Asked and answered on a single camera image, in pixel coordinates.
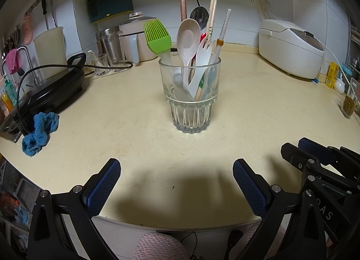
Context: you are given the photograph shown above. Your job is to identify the pink round hanging pad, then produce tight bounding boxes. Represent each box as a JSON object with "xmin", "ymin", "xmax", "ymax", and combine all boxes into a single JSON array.
[{"xmin": 22, "ymin": 14, "xmax": 35, "ymax": 45}]

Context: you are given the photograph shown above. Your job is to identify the metal spoon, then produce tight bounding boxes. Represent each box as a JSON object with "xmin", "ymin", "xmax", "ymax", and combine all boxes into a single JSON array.
[{"xmin": 189, "ymin": 6, "xmax": 209, "ymax": 31}]

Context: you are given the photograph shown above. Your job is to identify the green dish soap bottle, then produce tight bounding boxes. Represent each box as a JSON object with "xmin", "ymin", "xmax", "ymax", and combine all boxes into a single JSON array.
[{"xmin": 3, "ymin": 78, "xmax": 14, "ymax": 106}]

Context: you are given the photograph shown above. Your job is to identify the pink cloth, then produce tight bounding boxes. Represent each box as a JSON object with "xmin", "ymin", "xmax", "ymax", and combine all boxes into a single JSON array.
[{"xmin": 6, "ymin": 49, "xmax": 23, "ymax": 75}]

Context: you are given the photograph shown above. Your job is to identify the steel hanging utensil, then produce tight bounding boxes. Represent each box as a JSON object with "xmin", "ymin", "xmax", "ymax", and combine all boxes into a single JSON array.
[{"xmin": 49, "ymin": 0, "xmax": 58, "ymax": 28}]

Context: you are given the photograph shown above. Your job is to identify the white rice cooker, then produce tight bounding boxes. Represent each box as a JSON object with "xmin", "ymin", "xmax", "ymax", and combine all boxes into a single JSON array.
[{"xmin": 259, "ymin": 19, "xmax": 325, "ymax": 79}]

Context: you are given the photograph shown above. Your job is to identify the black griddle cable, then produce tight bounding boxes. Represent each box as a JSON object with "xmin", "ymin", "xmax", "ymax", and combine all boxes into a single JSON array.
[{"xmin": 15, "ymin": 64, "xmax": 133, "ymax": 134}]

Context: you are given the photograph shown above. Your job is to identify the clear ribbed glass cup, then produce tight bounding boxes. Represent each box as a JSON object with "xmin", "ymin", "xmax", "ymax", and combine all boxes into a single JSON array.
[{"xmin": 158, "ymin": 57, "xmax": 222, "ymax": 134}]

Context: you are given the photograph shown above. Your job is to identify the yellow carton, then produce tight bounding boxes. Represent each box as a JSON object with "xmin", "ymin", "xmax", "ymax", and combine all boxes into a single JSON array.
[{"xmin": 325, "ymin": 61, "xmax": 339, "ymax": 89}]

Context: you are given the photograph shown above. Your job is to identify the glass of tea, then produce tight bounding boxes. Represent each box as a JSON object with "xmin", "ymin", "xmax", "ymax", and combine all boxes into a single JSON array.
[{"xmin": 340, "ymin": 78, "xmax": 360, "ymax": 120}]

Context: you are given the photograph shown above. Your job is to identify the person's left leg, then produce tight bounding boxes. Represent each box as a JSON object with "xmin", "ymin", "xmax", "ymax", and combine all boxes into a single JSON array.
[{"xmin": 132, "ymin": 233, "xmax": 192, "ymax": 260}]

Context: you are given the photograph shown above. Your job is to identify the person's right leg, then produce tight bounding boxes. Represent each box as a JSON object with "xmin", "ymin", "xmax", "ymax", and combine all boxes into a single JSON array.
[{"xmin": 240, "ymin": 219, "xmax": 263, "ymax": 249}]

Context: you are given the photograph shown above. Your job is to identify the light blue plastic spoon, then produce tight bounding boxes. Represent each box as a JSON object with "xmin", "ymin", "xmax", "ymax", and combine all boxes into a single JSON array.
[{"xmin": 207, "ymin": 66, "xmax": 218, "ymax": 89}]

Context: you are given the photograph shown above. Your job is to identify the white plastic spork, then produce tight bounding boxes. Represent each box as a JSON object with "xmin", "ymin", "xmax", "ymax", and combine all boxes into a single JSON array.
[{"xmin": 184, "ymin": 38, "xmax": 213, "ymax": 100}]

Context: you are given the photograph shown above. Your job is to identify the black electric griddle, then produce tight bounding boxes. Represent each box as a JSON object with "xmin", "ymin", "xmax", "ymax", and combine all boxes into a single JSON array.
[{"xmin": 8, "ymin": 52, "xmax": 86, "ymax": 134}]

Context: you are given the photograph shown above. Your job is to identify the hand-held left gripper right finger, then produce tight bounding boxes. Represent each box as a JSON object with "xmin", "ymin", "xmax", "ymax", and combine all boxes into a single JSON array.
[{"xmin": 232, "ymin": 158, "xmax": 333, "ymax": 260}]

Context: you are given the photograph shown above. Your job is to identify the small clear glass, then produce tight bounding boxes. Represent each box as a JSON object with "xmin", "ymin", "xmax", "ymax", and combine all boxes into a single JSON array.
[{"xmin": 88, "ymin": 50, "xmax": 110, "ymax": 76}]

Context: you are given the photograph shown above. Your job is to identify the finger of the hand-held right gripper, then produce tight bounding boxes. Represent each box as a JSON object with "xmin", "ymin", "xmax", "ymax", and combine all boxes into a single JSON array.
[
  {"xmin": 281, "ymin": 142, "xmax": 318, "ymax": 171},
  {"xmin": 297, "ymin": 137, "xmax": 360, "ymax": 171}
]

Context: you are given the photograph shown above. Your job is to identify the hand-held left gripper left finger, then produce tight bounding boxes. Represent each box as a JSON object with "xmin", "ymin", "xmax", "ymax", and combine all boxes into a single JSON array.
[{"xmin": 27, "ymin": 158, "xmax": 122, "ymax": 260}]

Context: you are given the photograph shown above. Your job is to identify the small white jar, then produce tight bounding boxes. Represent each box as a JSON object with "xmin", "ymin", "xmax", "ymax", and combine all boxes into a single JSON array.
[{"xmin": 333, "ymin": 76, "xmax": 346, "ymax": 94}]

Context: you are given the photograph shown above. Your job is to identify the person's leg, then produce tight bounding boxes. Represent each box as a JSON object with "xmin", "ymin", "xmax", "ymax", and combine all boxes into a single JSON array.
[
  {"xmin": 240, "ymin": 219, "xmax": 263, "ymax": 249},
  {"xmin": 132, "ymin": 233, "xmax": 192, "ymax": 260}
]

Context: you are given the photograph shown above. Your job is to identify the paper chopsticks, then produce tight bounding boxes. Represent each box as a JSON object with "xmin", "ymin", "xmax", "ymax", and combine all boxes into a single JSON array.
[{"xmin": 195, "ymin": 0, "xmax": 219, "ymax": 101}]

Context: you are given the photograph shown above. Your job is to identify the black handled hanging utensil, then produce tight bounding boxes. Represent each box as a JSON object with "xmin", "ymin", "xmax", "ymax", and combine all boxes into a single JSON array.
[{"xmin": 41, "ymin": 0, "xmax": 50, "ymax": 31}]

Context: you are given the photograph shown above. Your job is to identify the beige electric cooker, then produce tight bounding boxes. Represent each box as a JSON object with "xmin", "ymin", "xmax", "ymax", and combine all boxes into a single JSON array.
[{"xmin": 118, "ymin": 12, "xmax": 158, "ymax": 65}]

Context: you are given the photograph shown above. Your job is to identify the metal rack shelf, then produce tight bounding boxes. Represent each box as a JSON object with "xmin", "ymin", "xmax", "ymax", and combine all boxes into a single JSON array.
[{"xmin": 347, "ymin": 15, "xmax": 360, "ymax": 80}]

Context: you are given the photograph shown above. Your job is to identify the blue knitted cloth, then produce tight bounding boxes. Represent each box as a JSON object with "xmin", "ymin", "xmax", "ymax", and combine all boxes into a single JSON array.
[{"xmin": 22, "ymin": 112, "xmax": 59, "ymax": 157}]

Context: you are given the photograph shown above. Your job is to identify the beige speckled spoon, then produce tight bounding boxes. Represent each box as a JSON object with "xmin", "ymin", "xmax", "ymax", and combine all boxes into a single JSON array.
[{"xmin": 177, "ymin": 18, "xmax": 201, "ymax": 89}]

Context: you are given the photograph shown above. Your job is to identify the stainless steel cup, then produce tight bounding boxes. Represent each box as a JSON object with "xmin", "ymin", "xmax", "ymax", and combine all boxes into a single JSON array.
[{"xmin": 96, "ymin": 26, "xmax": 126, "ymax": 72}]

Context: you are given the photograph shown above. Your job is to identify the blue cup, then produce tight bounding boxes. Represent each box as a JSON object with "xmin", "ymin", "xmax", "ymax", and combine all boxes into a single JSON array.
[{"xmin": 13, "ymin": 206, "xmax": 30, "ymax": 224}]

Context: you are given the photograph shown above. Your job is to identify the steel faucet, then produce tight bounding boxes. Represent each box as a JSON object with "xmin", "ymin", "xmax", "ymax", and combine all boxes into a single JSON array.
[{"xmin": 0, "ymin": 46, "xmax": 43, "ymax": 87}]

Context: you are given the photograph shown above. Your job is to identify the wooden handled metal fork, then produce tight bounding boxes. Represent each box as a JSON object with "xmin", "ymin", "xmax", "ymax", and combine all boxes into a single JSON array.
[{"xmin": 179, "ymin": 0, "xmax": 188, "ymax": 23}]

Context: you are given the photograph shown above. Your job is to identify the green wall utensil holder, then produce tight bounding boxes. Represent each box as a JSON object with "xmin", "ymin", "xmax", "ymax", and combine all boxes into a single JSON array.
[{"xmin": 87, "ymin": 0, "xmax": 133, "ymax": 24}]

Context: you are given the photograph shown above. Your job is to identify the green silicone basting brush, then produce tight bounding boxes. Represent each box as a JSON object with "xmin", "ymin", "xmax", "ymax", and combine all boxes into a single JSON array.
[{"xmin": 143, "ymin": 18, "xmax": 183, "ymax": 100}]

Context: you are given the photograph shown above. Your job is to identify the white cutting board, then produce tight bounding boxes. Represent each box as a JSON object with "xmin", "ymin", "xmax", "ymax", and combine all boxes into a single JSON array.
[{"xmin": 33, "ymin": 26, "xmax": 67, "ymax": 79}]

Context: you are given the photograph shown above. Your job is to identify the white rice cooker cable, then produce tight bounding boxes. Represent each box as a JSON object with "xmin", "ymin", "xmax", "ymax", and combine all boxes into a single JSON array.
[{"xmin": 323, "ymin": 45, "xmax": 360, "ymax": 92}]

